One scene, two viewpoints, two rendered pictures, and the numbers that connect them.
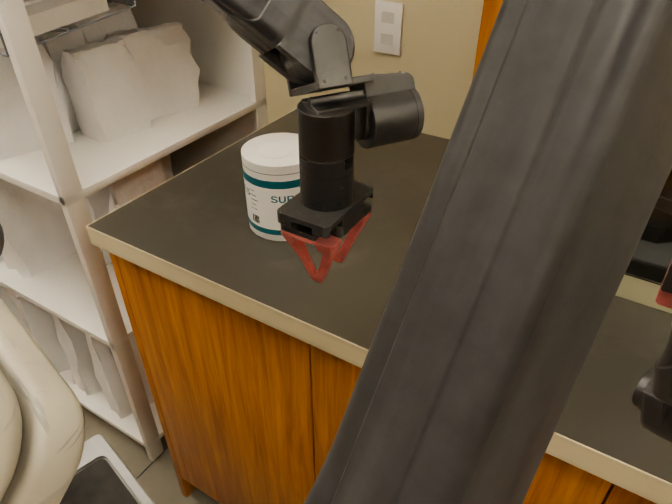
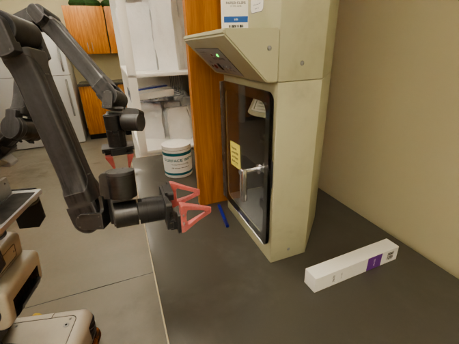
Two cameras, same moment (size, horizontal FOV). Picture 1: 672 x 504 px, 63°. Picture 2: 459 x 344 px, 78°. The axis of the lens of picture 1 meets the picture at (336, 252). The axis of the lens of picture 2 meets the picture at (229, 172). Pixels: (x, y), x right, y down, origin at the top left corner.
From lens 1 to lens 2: 84 cm
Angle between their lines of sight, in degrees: 34
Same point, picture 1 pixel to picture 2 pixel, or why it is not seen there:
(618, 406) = (181, 258)
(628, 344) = (220, 246)
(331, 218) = (107, 148)
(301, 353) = not seen: hidden behind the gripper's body
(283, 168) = (167, 148)
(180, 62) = not seen: hidden behind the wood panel
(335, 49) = (108, 97)
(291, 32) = (99, 91)
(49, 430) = not seen: outside the picture
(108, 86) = (175, 121)
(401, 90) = (134, 113)
